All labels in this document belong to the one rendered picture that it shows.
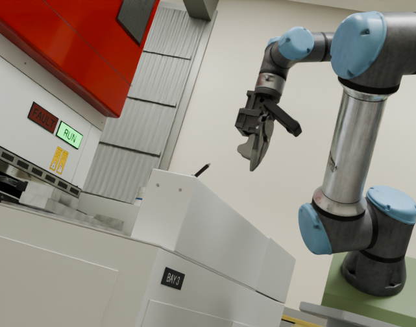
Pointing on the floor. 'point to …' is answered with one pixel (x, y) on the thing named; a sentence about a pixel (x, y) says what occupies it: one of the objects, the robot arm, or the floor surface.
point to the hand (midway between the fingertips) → (255, 167)
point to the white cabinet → (106, 281)
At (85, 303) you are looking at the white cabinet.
